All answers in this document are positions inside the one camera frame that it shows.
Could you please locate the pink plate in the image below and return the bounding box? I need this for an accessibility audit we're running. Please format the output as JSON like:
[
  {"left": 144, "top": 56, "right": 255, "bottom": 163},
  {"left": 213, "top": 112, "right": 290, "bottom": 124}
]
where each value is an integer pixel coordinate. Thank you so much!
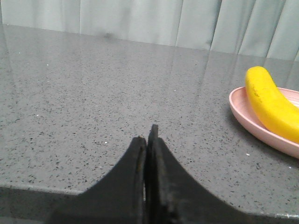
[{"left": 229, "top": 87, "right": 299, "bottom": 159}]

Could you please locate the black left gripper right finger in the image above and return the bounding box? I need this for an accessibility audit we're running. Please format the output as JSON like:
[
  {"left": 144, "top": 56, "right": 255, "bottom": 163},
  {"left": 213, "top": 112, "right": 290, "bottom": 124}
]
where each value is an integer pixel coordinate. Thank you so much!
[{"left": 145, "top": 124, "right": 255, "bottom": 224}]

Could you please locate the yellow banana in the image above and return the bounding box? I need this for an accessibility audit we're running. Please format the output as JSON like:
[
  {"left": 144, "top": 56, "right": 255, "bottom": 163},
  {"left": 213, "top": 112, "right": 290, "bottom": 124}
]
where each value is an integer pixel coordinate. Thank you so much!
[{"left": 245, "top": 66, "right": 299, "bottom": 143}]

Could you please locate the white curtain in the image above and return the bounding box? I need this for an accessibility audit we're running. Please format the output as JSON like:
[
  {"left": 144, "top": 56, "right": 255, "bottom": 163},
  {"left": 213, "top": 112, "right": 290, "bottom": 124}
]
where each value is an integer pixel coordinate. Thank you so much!
[{"left": 0, "top": 0, "right": 299, "bottom": 61}]

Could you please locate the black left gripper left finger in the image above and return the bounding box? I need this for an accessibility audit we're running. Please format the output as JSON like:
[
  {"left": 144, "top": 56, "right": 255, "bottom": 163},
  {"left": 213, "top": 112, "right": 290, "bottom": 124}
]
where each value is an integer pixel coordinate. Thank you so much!
[{"left": 48, "top": 137, "right": 146, "bottom": 224}]

